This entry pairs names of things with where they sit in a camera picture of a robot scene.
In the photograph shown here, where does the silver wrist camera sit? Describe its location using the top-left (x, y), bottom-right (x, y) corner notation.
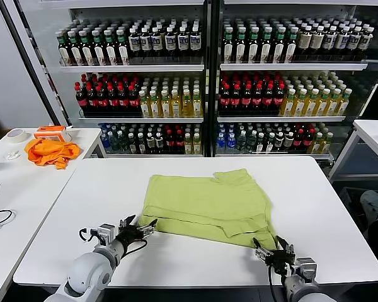
top-left (294, 257), bottom-right (318, 276)
top-left (96, 223), bottom-right (116, 245)

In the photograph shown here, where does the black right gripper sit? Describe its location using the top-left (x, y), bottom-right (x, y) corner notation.
top-left (253, 236), bottom-right (297, 275)

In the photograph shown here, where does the white shelf board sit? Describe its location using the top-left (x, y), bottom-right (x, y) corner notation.
top-left (219, 62), bottom-right (369, 72)
top-left (59, 64), bottom-right (205, 74)
top-left (215, 153), bottom-right (331, 159)
top-left (105, 153), bottom-right (205, 158)
top-left (78, 116), bottom-right (205, 123)
top-left (217, 115), bottom-right (347, 123)

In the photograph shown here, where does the orange and white box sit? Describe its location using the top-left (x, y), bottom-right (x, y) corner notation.
top-left (33, 125), bottom-right (72, 143)

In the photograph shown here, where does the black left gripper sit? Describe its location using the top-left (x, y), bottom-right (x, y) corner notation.
top-left (115, 215), bottom-right (159, 250)

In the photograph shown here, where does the grey cloth bundle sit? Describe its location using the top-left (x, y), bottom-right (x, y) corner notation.
top-left (360, 189), bottom-right (378, 221)

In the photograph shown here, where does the green cap dark tea bottle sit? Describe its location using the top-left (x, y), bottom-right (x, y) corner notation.
top-left (67, 30), bottom-right (84, 66)
top-left (56, 30), bottom-right (72, 66)
top-left (234, 26), bottom-right (249, 63)
top-left (78, 30), bottom-right (95, 66)
top-left (283, 26), bottom-right (299, 63)
top-left (116, 28), bottom-right (130, 65)
top-left (91, 28), bottom-right (107, 66)
top-left (247, 26), bottom-right (261, 63)
top-left (103, 28), bottom-right (119, 66)
top-left (272, 26), bottom-right (287, 63)
top-left (260, 26), bottom-right (274, 63)
top-left (222, 26), bottom-right (236, 63)

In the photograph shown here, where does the black slanted door frame bar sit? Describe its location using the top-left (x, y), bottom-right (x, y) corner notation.
top-left (0, 0), bottom-right (71, 128)

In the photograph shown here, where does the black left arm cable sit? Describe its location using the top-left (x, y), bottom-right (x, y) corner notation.
top-left (79, 226), bottom-right (149, 256)

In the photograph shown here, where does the white cap blue label bottle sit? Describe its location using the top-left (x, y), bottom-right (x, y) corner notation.
top-left (176, 26), bottom-right (190, 59)
top-left (139, 27), bottom-right (152, 59)
top-left (333, 26), bottom-right (350, 57)
top-left (345, 26), bottom-right (362, 57)
top-left (189, 26), bottom-right (202, 59)
top-left (128, 27), bottom-right (142, 59)
top-left (164, 26), bottom-right (178, 59)
top-left (151, 26), bottom-right (164, 59)
top-left (356, 26), bottom-right (375, 57)
top-left (321, 25), bottom-right (337, 57)

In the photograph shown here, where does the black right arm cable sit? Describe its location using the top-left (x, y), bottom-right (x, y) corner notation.
top-left (266, 264), bottom-right (284, 302)

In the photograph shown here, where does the drinks display cabinet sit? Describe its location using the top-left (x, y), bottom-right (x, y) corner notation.
top-left (14, 0), bottom-right (378, 160)

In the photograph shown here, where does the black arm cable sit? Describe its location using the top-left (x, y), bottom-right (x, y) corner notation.
top-left (266, 264), bottom-right (284, 302)
top-left (79, 226), bottom-right (149, 256)

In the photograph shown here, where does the beige masking tape roll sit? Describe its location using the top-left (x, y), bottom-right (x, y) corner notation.
top-left (5, 128), bottom-right (28, 144)

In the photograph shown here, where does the white side table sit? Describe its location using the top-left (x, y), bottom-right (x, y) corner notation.
top-left (0, 163), bottom-right (78, 302)
top-left (328, 118), bottom-right (378, 183)
top-left (0, 127), bottom-right (107, 172)

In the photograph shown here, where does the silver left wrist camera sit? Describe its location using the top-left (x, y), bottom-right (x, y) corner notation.
top-left (96, 223), bottom-right (116, 245)

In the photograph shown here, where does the red cap cola bottle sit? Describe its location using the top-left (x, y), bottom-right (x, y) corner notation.
top-left (165, 127), bottom-right (176, 154)
top-left (240, 82), bottom-right (253, 109)
top-left (303, 128), bottom-right (315, 153)
top-left (219, 82), bottom-right (231, 109)
top-left (175, 127), bottom-right (185, 154)
top-left (229, 82), bottom-right (242, 109)
top-left (293, 128), bottom-right (304, 153)
top-left (96, 82), bottom-right (110, 110)
top-left (251, 82), bottom-right (264, 109)
top-left (107, 82), bottom-right (120, 110)
top-left (85, 81), bottom-right (98, 110)
top-left (261, 82), bottom-right (275, 109)
top-left (118, 83), bottom-right (130, 110)
top-left (272, 82), bottom-right (286, 109)
top-left (74, 81), bottom-right (88, 110)
top-left (128, 84), bottom-right (140, 110)

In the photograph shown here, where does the black plastic crate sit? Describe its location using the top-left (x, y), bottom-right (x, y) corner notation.
top-left (339, 186), bottom-right (368, 221)

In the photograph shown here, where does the white cap cream label bottle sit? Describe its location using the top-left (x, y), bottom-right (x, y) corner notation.
top-left (309, 25), bottom-right (325, 57)
top-left (297, 25), bottom-right (312, 57)

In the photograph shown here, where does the light green t-shirt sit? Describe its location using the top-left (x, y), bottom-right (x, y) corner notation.
top-left (137, 169), bottom-right (283, 249)

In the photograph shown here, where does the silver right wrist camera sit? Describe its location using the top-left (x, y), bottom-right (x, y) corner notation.
top-left (294, 257), bottom-right (318, 276)

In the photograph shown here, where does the crumpled orange cloth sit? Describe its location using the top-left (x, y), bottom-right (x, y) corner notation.
top-left (24, 138), bottom-right (83, 171)

